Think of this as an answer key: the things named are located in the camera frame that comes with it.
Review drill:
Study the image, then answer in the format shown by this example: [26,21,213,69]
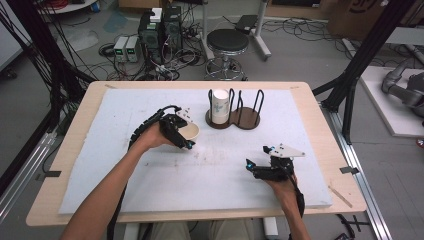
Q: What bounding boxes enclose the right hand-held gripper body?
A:
[253,143,307,183]

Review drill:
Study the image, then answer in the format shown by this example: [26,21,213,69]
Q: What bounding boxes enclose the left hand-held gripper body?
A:
[158,107,195,149]

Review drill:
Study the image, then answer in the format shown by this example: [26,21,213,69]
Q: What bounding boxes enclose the single white paper cup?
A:
[178,121,201,141]

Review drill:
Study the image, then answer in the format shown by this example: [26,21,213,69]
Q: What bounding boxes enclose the brown cup holder black wires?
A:
[204,88,265,131]

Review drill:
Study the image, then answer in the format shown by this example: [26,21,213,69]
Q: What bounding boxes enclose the stack of white paper cups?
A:
[211,88,231,125]

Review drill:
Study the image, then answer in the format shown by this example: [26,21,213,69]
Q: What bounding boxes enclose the person's left hand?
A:
[139,120,175,150]

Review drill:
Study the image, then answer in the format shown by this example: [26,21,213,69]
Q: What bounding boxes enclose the person's right hand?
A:
[264,176,298,208]

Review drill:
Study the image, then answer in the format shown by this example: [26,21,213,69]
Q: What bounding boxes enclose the white foam mat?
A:
[58,87,334,215]

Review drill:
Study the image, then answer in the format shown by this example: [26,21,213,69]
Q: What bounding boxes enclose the white table leg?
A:
[122,222,142,240]
[262,216,280,240]

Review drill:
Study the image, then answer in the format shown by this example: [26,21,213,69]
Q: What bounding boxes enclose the thin wooden stick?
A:
[327,184,354,209]

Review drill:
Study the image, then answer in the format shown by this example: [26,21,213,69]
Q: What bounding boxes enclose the person's right leg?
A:
[209,219,257,240]

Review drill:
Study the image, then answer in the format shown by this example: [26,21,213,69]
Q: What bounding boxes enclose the black tape piece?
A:
[35,170,63,182]
[339,165,361,176]

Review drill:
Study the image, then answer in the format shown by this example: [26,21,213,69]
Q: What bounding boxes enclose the white bench power supply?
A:
[112,35,130,63]
[124,35,142,64]

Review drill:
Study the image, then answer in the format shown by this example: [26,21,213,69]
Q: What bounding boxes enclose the black computer tower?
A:
[162,5,184,56]
[137,11,165,65]

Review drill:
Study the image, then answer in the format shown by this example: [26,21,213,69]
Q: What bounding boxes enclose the black round stool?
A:
[203,28,251,81]

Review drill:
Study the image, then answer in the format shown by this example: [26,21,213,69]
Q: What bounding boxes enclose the small white box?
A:
[149,7,164,24]

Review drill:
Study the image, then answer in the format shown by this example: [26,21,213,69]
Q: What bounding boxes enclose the white metal stand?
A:
[199,0,273,63]

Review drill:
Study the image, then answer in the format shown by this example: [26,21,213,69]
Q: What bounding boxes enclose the white floor board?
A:
[359,65,424,139]

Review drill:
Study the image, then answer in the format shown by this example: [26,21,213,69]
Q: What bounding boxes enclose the black flat device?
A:
[234,13,260,35]

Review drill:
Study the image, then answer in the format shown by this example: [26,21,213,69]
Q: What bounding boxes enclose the brown cardboard box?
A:
[327,0,424,42]

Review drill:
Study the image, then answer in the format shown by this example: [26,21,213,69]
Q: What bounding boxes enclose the left hand-held gripper black cable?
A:
[105,104,183,240]

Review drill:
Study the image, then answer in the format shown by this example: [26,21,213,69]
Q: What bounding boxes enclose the hand-held gripper black cable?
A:
[288,173,306,219]
[105,104,183,240]

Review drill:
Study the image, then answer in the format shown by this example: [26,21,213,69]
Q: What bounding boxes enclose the right hand-held gripper black cable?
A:
[288,173,306,219]

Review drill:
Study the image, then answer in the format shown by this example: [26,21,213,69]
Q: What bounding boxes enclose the tangle of floor cables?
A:
[97,19,208,82]

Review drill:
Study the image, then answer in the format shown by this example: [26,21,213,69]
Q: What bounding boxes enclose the aluminium rail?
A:
[320,102,394,240]
[0,130,58,224]

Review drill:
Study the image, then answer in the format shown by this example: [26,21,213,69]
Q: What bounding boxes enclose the black metal frame post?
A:
[312,0,418,145]
[0,0,98,198]

